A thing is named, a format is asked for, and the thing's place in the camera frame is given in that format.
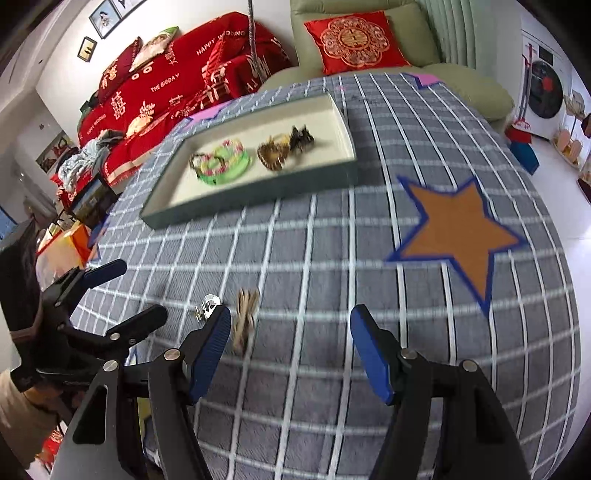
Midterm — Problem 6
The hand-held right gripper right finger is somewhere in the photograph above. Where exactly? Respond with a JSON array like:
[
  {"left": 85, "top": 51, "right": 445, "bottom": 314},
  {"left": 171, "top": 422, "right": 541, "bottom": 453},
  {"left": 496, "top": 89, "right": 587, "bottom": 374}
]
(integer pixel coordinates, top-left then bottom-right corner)
[{"left": 349, "top": 305, "right": 532, "bottom": 480}]

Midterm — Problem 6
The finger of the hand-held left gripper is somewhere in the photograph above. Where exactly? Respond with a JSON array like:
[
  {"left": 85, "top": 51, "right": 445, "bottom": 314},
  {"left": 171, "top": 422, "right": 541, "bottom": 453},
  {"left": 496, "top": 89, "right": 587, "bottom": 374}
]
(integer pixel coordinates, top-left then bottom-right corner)
[
  {"left": 44, "top": 258, "right": 127, "bottom": 310},
  {"left": 62, "top": 305, "right": 169, "bottom": 361}
]

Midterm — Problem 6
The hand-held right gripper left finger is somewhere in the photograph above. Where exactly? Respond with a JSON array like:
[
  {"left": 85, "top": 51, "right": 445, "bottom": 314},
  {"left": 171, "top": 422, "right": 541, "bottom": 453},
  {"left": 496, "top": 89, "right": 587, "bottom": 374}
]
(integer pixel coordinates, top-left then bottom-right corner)
[{"left": 48, "top": 305, "right": 232, "bottom": 480}]

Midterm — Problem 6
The silver hair clip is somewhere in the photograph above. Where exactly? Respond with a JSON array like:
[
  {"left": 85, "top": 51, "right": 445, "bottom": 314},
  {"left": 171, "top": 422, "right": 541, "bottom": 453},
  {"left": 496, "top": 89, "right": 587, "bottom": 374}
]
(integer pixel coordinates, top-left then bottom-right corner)
[{"left": 194, "top": 294, "right": 222, "bottom": 321}]

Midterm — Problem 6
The beige hair clip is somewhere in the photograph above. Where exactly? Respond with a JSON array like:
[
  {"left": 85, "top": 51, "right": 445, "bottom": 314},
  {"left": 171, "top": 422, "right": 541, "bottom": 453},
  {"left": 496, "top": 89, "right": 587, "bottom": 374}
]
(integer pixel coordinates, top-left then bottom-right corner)
[{"left": 232, "top": 288, "right": 260, "bottom": 356}]

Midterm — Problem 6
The brown beaded bracelet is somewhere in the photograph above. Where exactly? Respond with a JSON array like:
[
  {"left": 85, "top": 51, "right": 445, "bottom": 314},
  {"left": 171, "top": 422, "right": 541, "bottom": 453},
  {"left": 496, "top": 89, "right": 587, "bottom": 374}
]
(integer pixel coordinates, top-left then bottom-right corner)
[{"left": 189, "top": 152, "right": 215, "bottom": 178}]

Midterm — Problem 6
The pink flower bead bracelet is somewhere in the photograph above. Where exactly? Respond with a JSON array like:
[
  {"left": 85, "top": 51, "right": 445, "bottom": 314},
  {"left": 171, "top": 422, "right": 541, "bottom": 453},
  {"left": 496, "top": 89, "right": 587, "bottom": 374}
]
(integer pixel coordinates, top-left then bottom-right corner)
[{"left": 205, "top": 141, "right": 245, "bottom": 178}]

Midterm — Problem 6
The brown bead bracelet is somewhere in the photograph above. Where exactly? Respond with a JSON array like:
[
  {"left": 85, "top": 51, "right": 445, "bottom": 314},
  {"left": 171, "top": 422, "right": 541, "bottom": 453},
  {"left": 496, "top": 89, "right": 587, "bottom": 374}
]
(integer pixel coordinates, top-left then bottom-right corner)
[{"left": 257, "top": 143, "right": 288, "bottom": 172}]

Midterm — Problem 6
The grey tray with beige lining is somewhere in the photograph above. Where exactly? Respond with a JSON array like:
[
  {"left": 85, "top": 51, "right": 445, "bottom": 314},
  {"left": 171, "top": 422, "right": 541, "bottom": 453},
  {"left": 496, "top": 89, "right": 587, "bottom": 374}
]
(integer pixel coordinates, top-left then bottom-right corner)
[{"left": 140, "top": 91, "right": 358, "bottom": 230}]

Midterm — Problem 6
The black hair clip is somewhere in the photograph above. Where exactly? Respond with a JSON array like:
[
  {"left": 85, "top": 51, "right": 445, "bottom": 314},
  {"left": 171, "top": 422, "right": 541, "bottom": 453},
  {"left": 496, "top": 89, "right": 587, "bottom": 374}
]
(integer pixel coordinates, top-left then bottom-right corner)
[{"left": 288, "top": 124, "right": 315, "bottom": 151}]

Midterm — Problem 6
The orange paper bag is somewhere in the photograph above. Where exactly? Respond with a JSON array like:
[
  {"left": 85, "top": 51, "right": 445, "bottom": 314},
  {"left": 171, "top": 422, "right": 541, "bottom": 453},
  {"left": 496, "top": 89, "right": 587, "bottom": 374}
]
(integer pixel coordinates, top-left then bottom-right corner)
[{"left": 37, "top": 224, "right": 100, "bottom": 278}]

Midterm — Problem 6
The black box with red edge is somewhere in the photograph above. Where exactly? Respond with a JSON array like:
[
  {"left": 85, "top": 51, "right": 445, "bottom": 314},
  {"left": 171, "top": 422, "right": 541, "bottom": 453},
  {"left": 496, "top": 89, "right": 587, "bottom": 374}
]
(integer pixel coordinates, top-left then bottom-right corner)
[{"left": 71, "top": 178, "right": 120, "bottom": 224}]

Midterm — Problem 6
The grey checked tablecloth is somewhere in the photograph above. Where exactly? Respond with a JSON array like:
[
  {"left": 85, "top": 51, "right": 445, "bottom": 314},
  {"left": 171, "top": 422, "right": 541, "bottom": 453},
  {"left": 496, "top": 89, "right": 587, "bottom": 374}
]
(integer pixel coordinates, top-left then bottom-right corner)
[{"left": 85, "top": 71, "right": 581, "bottom": 480}]

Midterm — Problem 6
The pile of grey clothes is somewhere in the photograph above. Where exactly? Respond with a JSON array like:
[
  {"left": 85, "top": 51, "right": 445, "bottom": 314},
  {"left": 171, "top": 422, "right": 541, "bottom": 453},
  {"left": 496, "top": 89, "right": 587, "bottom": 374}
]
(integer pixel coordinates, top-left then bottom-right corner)
[{"left": 58, "top": 131, "right": 125, "bottom": 192}]

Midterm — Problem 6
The orange star patch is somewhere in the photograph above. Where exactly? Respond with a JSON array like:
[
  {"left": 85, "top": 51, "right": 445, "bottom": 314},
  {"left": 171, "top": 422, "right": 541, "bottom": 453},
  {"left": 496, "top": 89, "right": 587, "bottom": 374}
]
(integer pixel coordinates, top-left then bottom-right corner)
[{"left": 385, "top": 175, "right": 528, "bottom": 317}]

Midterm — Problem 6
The green translucent bangle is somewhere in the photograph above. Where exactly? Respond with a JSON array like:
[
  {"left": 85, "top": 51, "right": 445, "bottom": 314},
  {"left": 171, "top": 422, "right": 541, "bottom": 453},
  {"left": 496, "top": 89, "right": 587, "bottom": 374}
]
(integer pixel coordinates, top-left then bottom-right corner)
[{"left": 198, "top": 141, "right": 253, "bottom": 186}]

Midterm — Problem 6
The pink star patch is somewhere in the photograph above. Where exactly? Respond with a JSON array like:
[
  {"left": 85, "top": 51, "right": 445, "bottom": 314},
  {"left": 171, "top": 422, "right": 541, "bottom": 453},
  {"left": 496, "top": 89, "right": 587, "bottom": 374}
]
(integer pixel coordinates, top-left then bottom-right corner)
[
  {"left": 187, "top": 104, "right": 229, "bottom": 124},
  {"left": 413, "top": 71, "right": 446, "bottom": 89}
]

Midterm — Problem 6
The red pillow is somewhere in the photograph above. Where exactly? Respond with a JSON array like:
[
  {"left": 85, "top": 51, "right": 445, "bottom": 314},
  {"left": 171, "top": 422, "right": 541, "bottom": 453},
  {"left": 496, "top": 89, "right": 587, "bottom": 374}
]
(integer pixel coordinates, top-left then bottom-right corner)
[{"left": 98, "top": 37, "right": 143, "bottom": 100}]

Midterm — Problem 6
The red printed blanket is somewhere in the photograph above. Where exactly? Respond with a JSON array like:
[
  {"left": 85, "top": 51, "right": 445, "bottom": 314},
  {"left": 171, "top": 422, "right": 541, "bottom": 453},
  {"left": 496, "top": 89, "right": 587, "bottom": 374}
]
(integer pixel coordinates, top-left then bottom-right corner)
[{"left": 76, "top": 13, "right": 294, "bottom": 185}]

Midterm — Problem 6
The green and white printed pillow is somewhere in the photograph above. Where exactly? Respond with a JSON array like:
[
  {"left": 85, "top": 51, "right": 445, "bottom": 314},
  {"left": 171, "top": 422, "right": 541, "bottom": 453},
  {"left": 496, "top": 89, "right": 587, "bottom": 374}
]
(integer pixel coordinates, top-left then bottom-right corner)
[{"left": 129, "top": 25, "right": 178, "bottom": 72}]

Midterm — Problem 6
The blue dustpan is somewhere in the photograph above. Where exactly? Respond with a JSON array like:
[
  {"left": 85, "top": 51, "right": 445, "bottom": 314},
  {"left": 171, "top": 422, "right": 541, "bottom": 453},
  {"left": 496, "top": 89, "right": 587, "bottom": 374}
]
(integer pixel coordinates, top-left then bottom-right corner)
[{"left": 510, "top": 141, "right": 541, "bottom": 176}]

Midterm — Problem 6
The large black framed picture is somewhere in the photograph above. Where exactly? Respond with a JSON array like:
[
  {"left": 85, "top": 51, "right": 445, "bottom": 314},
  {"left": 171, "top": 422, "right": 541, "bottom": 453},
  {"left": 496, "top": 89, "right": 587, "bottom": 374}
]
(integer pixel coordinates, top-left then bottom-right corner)
[{"left": 111, "top": 0, "right": 148, "bottom": 19}]

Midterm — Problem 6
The red broom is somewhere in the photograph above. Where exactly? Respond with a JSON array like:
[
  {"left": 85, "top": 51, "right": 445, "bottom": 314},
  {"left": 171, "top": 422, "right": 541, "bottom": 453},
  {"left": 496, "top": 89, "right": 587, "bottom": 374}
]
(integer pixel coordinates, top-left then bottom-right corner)
[{"left": 505, "top": 44, "right": 536, "bottom": 144}]

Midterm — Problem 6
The pale green armchair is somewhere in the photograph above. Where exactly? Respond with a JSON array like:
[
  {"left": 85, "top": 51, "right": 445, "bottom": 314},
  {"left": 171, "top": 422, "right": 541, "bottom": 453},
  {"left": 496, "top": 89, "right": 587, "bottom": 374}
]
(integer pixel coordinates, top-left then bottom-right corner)
[{"left": 259, "top": 0, "right": 515, "bottom": 132}]

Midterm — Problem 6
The wooden rack with round ornaments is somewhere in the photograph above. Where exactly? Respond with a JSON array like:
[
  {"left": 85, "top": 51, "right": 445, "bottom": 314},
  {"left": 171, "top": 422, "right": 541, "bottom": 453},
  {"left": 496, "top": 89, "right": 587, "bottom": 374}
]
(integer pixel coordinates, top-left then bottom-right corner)
[{"left": 554, "top": 90, "right": 591, "bottom": 204}]

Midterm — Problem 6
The red embroidered cushion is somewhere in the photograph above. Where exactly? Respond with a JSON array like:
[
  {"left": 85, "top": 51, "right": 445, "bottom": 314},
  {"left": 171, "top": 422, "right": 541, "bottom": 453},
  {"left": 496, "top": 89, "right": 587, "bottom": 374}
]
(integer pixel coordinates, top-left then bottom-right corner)
[{"left": 303, "top": 10, "right": 411, "bottom": 76}]

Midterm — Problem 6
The white washing machine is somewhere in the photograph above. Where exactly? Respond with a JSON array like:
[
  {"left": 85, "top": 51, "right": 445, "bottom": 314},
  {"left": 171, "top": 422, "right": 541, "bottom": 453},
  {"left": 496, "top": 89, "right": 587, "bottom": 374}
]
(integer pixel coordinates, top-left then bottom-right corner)
[{"left": 519, "top": 30, "right": 575, "bottom": 141}]

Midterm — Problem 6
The pale green curtain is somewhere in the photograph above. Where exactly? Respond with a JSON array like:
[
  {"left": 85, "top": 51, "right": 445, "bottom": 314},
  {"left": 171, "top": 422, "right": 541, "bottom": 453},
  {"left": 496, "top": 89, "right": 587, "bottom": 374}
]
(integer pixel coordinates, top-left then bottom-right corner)
[{"left": 418, "top": 0, "right": 485, "bottom": 70}]

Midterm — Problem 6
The framed wall photo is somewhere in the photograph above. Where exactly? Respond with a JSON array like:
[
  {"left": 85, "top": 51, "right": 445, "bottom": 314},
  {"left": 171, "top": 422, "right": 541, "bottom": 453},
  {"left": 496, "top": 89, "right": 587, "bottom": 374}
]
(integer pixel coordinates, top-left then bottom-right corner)
[{"left": 36, "top": 130, "right": 75, "bottom": 174}]

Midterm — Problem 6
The flexible camera stand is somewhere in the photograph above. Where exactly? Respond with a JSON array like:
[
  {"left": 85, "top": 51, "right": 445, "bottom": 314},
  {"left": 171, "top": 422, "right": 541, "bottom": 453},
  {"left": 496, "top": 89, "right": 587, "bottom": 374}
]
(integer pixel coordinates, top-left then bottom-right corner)
[{"left": 247, "top": 0, "right": 271, "bottom": 84}]

